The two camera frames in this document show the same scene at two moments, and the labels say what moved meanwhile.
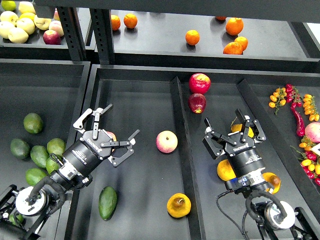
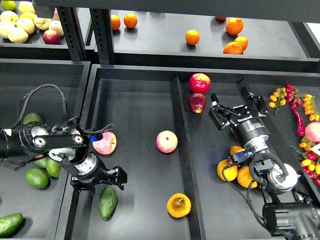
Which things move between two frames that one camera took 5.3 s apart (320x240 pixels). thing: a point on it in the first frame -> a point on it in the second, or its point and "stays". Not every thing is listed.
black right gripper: (244, 157) -> (245, 128)
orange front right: (233, 48) stays
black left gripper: (86, 153) -> (91, 169)
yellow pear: (178, 205) stays
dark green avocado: (107, 201) stays
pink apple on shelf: (56, 25) stays
